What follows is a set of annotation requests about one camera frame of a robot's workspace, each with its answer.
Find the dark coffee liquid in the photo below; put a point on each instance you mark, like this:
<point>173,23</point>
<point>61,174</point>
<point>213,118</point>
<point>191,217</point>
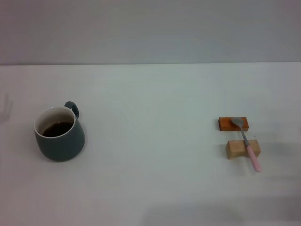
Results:
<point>56,130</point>

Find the grey ceramic mug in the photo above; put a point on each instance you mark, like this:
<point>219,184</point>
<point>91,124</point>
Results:
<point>61,148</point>

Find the orange brown wooden block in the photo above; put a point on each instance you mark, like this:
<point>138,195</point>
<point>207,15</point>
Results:
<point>224,124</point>

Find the light wooden arch block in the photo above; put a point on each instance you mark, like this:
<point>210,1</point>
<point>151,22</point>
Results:
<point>236,148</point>

